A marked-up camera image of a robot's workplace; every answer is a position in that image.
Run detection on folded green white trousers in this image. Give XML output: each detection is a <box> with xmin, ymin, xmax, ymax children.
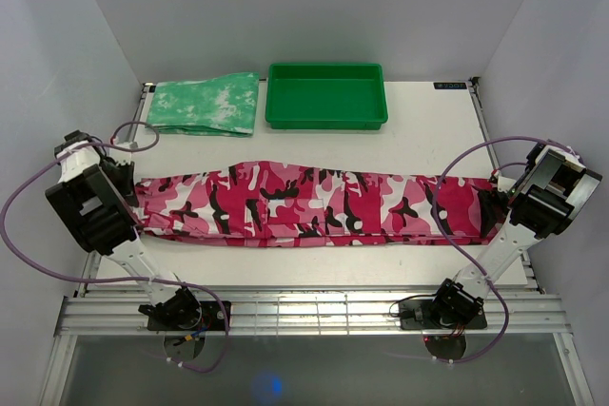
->
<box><xmin>147</xmin><ymin>72</ymin><xmax>259</xmax><ymax>137</ymax></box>

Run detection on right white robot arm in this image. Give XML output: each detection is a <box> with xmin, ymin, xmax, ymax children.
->
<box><xmin>429</xmin><ymin>141</ymin><xmax>602</xmax><ymax>327</ymax></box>

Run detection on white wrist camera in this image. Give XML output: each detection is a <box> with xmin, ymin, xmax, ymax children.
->
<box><xmin>489</xmin><ymin>175</ymin><xmax>516</xmax><ymax>193</ymax></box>
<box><xmin>111</xmin><ymin>142</ymin><xmax>138</xmax><ymax>154</ymax></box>

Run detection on pink camouflage trousers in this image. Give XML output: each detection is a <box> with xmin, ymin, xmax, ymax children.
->
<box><xmin>133</xmin><ymin>161</ymin><xmax>498</xmax><ymax>248</ymax></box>

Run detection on purple cable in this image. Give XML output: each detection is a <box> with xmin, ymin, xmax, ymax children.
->
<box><xmin>430</xmin><ymin>135</ymin><xmax>580</xmax><ymax>365</ymax></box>
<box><xmin>1</xmin><ymin>120</ymin><xmax>232</xmax><ymax>374</ymax></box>

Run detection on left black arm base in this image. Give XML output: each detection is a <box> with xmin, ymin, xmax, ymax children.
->
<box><xmin>138</xmin><ymin>300</ymin><xmax>232</xmax><ymax>332</ymax></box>

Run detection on green plastic tray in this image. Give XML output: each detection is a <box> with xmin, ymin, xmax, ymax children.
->
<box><xmin>265</xmin><ymin>63</ymin><xmax>388</xmax><ymax>130</ymax></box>

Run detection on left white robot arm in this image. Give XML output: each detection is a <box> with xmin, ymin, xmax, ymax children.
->
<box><xmin>45</xmin><ymin>130</ymin><xmax>203</xmax><ymax>330</ymax></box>

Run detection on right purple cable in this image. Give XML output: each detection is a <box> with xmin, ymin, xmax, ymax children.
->
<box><xmin>430</xmin><ymin>135</ymin><xmax>580</xmax><ymax>365</ymax></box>

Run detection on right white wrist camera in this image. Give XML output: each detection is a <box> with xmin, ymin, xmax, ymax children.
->
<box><xmin>489</xmin><ymin>175</ymin><xmax>516</xmax><ymax>193</ymax></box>

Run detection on dark label sticker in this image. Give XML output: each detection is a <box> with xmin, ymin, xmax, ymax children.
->
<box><xmin>433</xmin><ymin>82</ymin><xmax>467</xmax><ymax>90</ymax></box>

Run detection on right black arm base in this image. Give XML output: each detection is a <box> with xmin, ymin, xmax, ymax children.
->
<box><xmin>389</xmin><ymin>296</ymin><xmax>487</xmax><ymax>331</ymax></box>

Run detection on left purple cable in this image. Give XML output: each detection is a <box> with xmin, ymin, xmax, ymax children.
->
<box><xmin>1</xmin><ymin>120</ymin><xmax>232</xmax><ymax>374</ymax></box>

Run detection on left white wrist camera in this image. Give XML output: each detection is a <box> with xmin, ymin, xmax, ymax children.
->
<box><xmin>111</xmin><ymin>142</ymin><xmax>138</xmax><ymax>154</ymax></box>

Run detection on aluminium rail frame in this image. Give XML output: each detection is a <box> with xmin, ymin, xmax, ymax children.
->
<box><xmin>42</xmin><ymin>82</ymin><xmax>582</xmax><ymax>405</ymax></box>

